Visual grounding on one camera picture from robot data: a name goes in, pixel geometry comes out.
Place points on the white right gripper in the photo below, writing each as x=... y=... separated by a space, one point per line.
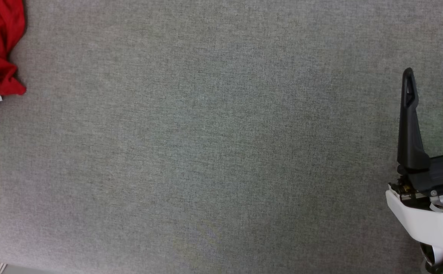
x=434 y=220

